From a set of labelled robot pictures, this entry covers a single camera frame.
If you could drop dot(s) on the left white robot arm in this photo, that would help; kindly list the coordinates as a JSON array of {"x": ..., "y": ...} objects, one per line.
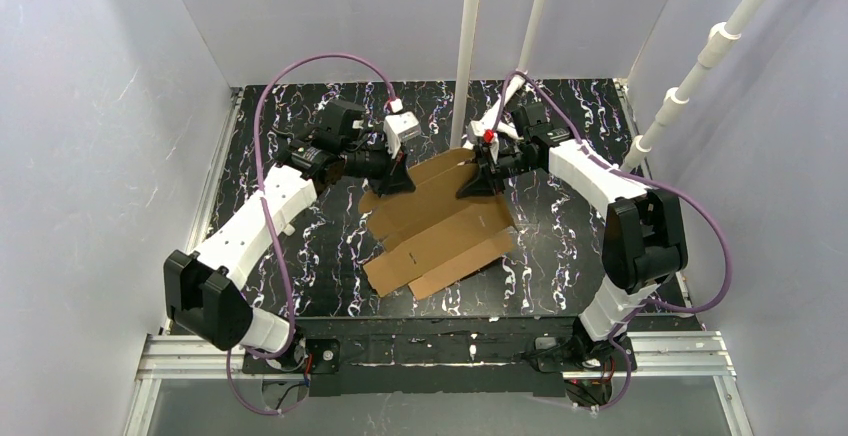
[{"x": 203, "y": 287}]

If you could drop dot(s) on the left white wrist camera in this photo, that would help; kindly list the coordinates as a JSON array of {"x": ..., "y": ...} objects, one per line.
[{"x": 398, "y": 129}]

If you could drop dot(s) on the white PVC pipe frame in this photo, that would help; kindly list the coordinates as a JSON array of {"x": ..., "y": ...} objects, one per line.
[{"x": 496, "y": 37}]

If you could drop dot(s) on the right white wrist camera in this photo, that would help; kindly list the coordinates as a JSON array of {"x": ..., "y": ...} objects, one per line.
[{"x": 476, "y": 130}]

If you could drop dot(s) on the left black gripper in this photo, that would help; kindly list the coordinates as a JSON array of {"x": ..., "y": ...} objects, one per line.
[{"x": 390, "y": 164}]

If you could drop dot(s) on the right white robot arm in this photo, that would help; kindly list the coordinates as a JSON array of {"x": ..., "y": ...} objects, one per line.
[{"x": 643, "y": 242}]

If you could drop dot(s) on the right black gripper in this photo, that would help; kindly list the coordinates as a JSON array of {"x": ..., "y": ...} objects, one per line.
[{"x": 489, "y": 166}]

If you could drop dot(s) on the brown cardboard box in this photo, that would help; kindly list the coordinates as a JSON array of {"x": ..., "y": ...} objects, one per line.
[{"x": 430, "y": 238}]

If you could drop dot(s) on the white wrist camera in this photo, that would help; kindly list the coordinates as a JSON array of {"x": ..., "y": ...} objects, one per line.
[
  {"x": 398, "y": 129},
  {"x": 476, "y": 130}
]

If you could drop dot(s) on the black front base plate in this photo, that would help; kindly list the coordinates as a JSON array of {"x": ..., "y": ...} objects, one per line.
[{"x": 525, "y": 354}]

